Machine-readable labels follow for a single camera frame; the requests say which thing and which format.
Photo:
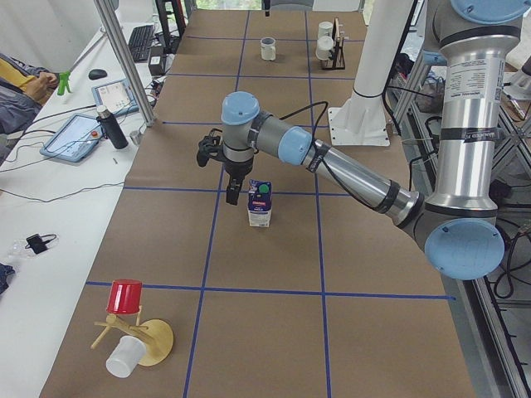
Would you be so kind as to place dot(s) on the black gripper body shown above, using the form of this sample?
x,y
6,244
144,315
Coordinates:
x,y
237,168

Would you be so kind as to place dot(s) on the blue white milk carton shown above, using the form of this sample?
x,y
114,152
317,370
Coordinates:
x,y
259,205

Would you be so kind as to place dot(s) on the white mug dark interior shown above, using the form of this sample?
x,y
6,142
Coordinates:
x,y
268,48

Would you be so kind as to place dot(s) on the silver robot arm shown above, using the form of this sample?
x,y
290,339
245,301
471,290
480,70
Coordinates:
x,y
455,225

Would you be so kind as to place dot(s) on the red plastic cup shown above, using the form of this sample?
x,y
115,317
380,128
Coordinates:
x,y
125,296

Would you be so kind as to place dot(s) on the wooden cup tree stand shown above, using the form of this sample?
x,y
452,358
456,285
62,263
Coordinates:
x,y
155,334

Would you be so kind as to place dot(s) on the white plastic cup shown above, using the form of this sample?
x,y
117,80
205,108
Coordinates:
x,y
126,356

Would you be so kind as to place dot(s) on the white mug on rack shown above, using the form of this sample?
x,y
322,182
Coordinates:
x,y
324,46
325,28

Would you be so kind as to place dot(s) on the black power box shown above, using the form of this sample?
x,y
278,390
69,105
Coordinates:
x,y
159,61

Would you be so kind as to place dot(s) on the black keyboard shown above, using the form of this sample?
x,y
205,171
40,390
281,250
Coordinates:
x,y
140,42

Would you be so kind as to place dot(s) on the black water bottle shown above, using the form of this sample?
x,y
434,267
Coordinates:
x,y
110,127

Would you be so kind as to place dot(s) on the blue teach pendant far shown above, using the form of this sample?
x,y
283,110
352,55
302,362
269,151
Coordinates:
x,y
116,96

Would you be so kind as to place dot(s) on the blue teach pendant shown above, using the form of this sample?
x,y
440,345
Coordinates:
x,y
74,141
116,96

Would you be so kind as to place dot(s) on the blue teach pendant near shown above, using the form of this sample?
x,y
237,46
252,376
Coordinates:
x,y
74,141

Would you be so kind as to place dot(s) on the black computer mouse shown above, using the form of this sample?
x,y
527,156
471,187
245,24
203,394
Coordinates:
x,y
97,74

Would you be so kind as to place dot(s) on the green clamp tool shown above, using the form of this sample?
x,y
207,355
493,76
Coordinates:
x,y
63,83

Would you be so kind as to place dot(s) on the small black adapter device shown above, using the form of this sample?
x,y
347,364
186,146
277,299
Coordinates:
x,y
39,243

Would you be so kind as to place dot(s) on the seated person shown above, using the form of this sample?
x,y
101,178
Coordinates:
x,y
24,90

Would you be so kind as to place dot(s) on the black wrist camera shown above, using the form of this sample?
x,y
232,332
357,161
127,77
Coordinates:
x,y
210,147

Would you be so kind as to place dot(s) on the black wire mug rack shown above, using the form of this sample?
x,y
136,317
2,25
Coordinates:
x,y
336,61

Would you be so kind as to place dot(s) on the aluminium frame post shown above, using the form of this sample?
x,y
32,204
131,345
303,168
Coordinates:
x,y
121,50

